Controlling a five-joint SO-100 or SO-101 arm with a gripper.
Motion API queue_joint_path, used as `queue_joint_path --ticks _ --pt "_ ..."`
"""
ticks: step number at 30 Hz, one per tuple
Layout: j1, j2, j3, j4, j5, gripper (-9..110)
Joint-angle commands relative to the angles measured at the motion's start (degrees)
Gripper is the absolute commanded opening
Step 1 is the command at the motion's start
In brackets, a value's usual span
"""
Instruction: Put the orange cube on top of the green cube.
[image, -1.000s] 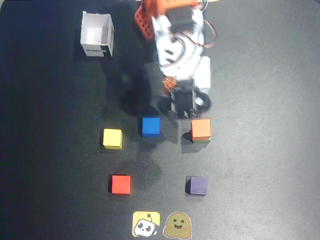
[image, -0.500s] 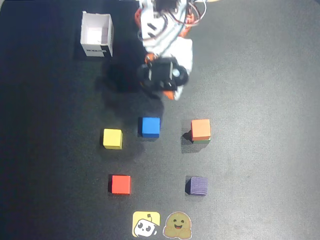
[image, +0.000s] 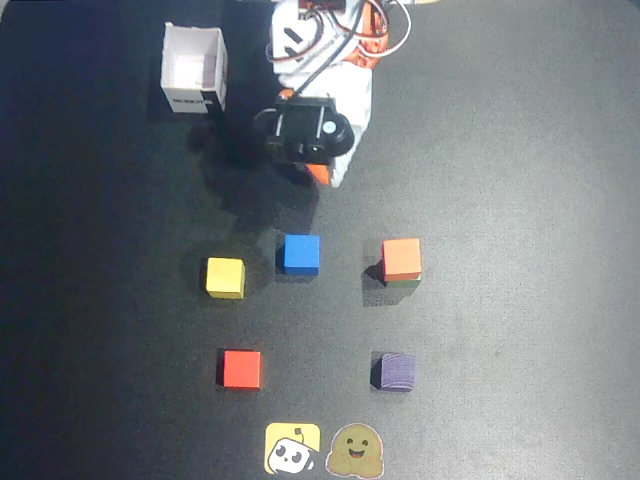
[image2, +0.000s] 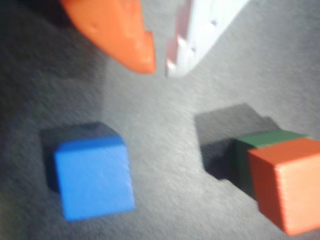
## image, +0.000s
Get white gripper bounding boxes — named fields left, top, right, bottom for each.
left=276, top=62, right=375, bottom=190

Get orange wooden cube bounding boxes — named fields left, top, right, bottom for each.
left=381, top=237, right=423, bottom=283

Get blue wooden cube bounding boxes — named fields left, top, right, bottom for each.
left=276, top=233, right=321, bottom=276

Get green wooden cube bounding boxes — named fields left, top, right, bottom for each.
left=383, top=272, right=423, bottom=290

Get yellow wooden cube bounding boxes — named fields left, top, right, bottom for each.
left=204, top=256, right=247, bottom=300

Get purple wooden cube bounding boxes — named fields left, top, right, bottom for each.
left=370, top=352, right=417, bottom=392

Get red wooden cube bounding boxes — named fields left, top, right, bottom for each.
left=217, top=349, right=263, bottom=390

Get white open cardboard box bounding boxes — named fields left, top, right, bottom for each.
left=159, top=21, right=230, bottom=116

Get black table mat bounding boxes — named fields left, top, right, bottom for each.
left=0, top=0, right=640, bottom=480

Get smiling hugging face sticker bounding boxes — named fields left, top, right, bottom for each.
left=324, top=423, right=386, bottom=476

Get yellow robot face sticker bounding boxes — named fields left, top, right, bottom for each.
left=263, top=422, right=322, bottom=475

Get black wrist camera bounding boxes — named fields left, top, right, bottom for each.
left=253, top=94, right=357, bottom=167

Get black camera cable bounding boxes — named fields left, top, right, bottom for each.
left=292, top=0, right=389, bottom=96

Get red white servo wires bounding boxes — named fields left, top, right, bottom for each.
left=266, top=0, right=413, bottom=67

